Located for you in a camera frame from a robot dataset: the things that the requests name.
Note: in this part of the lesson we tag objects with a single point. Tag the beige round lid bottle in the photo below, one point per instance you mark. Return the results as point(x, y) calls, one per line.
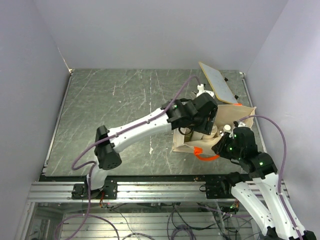
point(215, 133)

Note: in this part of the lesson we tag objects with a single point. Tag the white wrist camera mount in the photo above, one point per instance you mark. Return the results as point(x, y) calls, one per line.
point(238, 124)
point(201, 90)

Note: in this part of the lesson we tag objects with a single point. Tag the white bottle grey cap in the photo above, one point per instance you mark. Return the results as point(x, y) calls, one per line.
point(196, 136)

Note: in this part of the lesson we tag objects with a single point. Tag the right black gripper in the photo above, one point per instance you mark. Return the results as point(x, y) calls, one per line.
point(219, 147)

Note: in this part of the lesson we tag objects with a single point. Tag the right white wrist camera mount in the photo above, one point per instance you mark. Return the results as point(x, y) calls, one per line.
point(238, 124)

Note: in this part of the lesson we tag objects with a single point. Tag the beige cap bottle left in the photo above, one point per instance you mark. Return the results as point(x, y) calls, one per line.
point(186, 133)

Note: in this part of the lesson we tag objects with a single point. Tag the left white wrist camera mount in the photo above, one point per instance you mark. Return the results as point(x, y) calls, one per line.
point(201, 90)

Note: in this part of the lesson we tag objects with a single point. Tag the white board wooden edge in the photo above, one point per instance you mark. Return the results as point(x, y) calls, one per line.
point(218, 84)

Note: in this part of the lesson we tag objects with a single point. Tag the small white cap bottle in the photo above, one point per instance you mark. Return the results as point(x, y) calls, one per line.
point(225, 129)

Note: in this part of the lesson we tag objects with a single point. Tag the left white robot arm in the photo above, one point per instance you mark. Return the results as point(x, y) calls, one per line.
point(110, 142)

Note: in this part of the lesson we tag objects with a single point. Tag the beige canvas tote bag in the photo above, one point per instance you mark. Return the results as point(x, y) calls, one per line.
point(202, 149)

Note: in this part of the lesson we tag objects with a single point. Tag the aluminium rail frame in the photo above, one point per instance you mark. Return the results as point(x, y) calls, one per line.
point(114, 97)

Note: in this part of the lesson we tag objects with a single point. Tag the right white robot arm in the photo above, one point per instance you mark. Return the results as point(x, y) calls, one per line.
point(272, 212)

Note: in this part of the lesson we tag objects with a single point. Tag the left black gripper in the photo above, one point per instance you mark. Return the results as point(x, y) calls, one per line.
point(206, 127)

